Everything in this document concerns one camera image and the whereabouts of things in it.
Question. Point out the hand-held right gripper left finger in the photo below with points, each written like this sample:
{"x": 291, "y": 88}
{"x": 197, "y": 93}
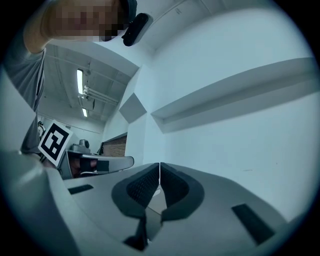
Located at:
{"x": 105, "y": 212}

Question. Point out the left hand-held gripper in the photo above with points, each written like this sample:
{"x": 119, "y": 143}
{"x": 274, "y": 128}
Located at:
{"x": 53, "y": 142}

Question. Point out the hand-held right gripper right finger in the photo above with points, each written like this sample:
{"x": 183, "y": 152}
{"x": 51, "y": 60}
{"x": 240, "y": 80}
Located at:
{"x": 212, "y": 212}

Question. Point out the person's left hand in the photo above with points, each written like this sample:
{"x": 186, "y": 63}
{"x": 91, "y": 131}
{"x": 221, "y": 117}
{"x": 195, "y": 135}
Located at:
{"x": 76, "y": 167}

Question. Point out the ceiling strip light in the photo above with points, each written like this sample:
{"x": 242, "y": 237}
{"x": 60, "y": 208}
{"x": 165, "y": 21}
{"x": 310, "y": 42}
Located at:
{"x": 85, "y": 112}
{"x": 80, "y": 81}

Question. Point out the person's grey t-shirt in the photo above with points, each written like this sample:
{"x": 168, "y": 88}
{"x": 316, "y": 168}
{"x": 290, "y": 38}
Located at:
{"x": 27, "y": 82}

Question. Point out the person's head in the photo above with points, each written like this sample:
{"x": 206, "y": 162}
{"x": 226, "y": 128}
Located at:
{"x": 82, "y": 20}

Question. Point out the black head-worn camera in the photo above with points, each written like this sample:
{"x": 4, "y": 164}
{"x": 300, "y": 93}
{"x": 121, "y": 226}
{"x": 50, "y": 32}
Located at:
{"x": 137, "y": 28}

